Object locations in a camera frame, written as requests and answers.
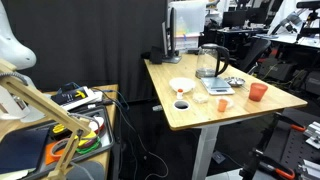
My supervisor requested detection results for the white desk leg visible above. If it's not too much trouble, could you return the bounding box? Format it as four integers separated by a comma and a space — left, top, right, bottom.
191, 123, 232, 180

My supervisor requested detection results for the black tray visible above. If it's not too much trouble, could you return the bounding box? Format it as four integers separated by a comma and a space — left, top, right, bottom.
18, 105, 116, 180

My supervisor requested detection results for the wooden side table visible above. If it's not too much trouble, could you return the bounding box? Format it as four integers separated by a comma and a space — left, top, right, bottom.
0, 83, 120, 180

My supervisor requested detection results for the orange handled clamp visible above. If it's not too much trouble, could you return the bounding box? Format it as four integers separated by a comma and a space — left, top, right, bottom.
239, 149, 297, 180
274, 112, 308, 133

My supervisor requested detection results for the aluminium bracket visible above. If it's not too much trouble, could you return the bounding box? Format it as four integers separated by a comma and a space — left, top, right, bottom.
304, 121, 320, 150
297, 159, 320, 180

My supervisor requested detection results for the black perforated board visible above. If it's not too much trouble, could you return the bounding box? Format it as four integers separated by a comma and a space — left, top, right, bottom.
262, 127, 320, 180

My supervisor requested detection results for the black computer monitor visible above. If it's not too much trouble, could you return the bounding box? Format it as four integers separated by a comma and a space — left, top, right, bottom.
161, 6, 183, 65

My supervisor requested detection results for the clear glass jar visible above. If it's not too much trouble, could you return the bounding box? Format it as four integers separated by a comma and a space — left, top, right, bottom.
192, 90, 210, 104

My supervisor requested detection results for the black floor cable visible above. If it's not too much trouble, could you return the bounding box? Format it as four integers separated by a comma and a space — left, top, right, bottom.
92, 87, 170, 180

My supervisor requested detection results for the dark blue notebook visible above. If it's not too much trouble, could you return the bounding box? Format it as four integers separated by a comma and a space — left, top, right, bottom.
0, 127, 51, 175

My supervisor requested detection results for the black book yellow mark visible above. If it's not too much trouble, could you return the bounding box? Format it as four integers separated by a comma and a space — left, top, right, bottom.
50, 86, 96, 108

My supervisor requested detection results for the black camera on tripod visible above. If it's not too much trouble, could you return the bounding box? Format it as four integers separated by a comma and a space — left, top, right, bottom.
295, 0, 320, 35

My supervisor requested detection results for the white drawer unit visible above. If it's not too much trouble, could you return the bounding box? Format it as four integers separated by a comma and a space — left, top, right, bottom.
174, 33, 202, 53

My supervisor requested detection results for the small orange cup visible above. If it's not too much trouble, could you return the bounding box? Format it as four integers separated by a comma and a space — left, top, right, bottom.
217, 98, 229, 113

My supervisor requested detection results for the black equipment case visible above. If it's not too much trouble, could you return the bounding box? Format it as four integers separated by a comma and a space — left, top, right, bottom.
257, 55, 295, 83

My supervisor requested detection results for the large orange cup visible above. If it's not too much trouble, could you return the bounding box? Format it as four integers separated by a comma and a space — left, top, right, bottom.
248, 82, 269, 103

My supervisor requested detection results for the black office chair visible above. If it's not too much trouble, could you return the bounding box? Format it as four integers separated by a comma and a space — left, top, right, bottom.
237, 37, 273, 73

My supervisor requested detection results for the yellow black tape roll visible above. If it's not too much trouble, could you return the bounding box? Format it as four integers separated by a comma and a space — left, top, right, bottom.
49, 122, 68, 138

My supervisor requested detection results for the red white tape roll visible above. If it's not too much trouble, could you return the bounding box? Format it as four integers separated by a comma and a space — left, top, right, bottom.
87, 115, 108, 135

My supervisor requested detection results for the small black box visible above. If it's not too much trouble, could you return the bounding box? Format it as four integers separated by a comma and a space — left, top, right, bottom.
148, 45, 164, 65

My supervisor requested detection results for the background black monitor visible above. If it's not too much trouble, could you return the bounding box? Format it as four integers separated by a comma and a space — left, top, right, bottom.
221, 10, 248, 30

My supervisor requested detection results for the wooden camera stand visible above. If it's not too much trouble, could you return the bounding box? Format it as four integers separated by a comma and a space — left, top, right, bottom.
0, 59, 106, 180

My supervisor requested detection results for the small metal bowl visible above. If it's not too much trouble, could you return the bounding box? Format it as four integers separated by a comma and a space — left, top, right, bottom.
223, 76, 247, 89

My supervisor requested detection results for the orange tape roll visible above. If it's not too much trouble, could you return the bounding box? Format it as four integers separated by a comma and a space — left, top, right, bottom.
44, 138, 73, 166

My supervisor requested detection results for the green tape roll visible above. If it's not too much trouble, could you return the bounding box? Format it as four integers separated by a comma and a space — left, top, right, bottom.
75, 136, 102, 155

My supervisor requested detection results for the white bowl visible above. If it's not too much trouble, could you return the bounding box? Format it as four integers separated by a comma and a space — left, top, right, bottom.
168, 77, 197, 94

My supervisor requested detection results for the glass electric kettle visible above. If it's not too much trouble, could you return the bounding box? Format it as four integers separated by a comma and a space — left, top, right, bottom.
195, 43, 231, 80

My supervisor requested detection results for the black curtain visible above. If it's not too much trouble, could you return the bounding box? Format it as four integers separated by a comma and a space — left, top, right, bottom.
2, 0, 169, 102

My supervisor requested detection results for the grey floor outlet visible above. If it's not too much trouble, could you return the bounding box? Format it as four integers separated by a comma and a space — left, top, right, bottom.
211, 150, 227, 165

